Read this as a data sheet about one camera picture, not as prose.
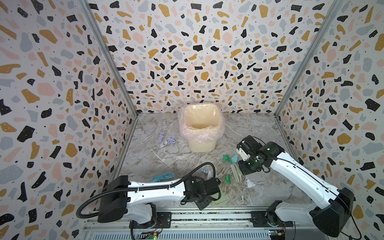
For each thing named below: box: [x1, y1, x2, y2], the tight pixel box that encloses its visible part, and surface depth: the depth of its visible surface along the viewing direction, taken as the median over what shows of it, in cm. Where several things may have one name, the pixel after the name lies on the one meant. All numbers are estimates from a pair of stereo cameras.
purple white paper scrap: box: [158, 131, 168, 149], surface depth 106 cm
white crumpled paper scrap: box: [245, 177, 256, 188], surface depth 87 cm
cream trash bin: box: [182, 103, 223, 153], surface depth 85 cm
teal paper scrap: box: [150, 172, 176, 183], surface depth 89 cm
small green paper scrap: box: [222, 174, 232, 184], surface depth 89 cm
